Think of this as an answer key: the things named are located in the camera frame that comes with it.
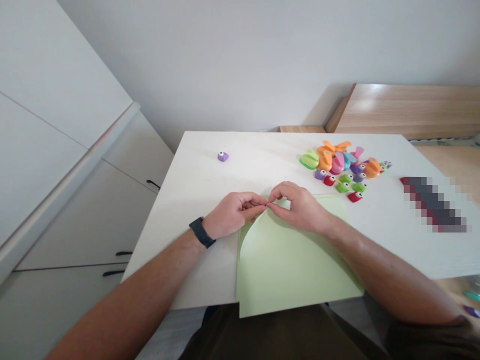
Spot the person's left hand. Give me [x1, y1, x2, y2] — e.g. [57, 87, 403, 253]
[202, 191, 269, 240]

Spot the person's right hand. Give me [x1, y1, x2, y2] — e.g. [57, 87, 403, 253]
[267, 181, 339, 242]

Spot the light green paper sheet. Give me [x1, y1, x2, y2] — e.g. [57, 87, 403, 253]
[235, 193, 366, 319]

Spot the pile of colourful paper punches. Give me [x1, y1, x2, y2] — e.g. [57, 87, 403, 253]
[298, 139, 394, 205]

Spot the small wooden side table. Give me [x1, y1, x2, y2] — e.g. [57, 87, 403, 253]
[277, 125, 327, 135]

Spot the red flat packet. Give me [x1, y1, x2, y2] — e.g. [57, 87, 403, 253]
[398, 175, 472, 234]

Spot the person's body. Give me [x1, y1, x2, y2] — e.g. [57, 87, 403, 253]
[179, 301, 480, 360]

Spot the white cabinet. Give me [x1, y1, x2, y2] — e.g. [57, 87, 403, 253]
[0, 0, 176, 360]

